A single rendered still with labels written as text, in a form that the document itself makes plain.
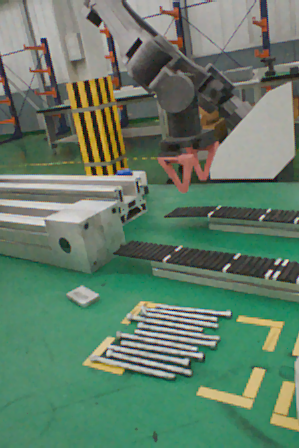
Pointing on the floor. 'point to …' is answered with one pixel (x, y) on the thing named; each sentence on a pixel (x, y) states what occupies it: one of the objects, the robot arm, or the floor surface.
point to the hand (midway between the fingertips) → (193, 182)
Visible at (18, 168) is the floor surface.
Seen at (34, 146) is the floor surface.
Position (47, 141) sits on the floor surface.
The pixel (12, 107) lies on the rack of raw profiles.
